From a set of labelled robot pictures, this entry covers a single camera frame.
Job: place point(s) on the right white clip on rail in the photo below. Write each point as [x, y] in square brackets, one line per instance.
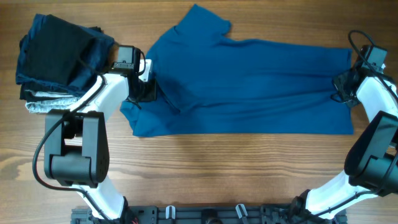
[242, 213]

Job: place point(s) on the black folded garment underneath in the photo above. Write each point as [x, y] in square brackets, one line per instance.
[32, 92]

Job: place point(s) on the navy folded garment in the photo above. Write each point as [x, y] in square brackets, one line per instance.
[92, 61]

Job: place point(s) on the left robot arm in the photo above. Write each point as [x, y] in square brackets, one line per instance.
[75, 144]

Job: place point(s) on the blue polo shirt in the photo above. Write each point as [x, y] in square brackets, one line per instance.
[210, 84]

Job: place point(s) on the white clip on rail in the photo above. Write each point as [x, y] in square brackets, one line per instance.
[242, 213]
[170, 212]

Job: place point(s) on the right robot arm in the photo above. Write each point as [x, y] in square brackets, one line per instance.
[369, 171]

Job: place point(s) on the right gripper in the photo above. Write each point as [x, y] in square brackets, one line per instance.
[338, 80]

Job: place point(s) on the black folded garment on top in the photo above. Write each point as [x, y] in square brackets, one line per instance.
[53, 54]

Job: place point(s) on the left white clip on rail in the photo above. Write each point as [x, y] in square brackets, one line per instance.
[170, 212]

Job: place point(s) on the light blue folded jeans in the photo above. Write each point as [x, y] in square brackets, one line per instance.
[46, 106]

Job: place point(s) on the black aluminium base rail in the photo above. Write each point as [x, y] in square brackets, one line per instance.
[264, 214]

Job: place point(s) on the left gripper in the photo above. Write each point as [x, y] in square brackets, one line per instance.
[151, 95]

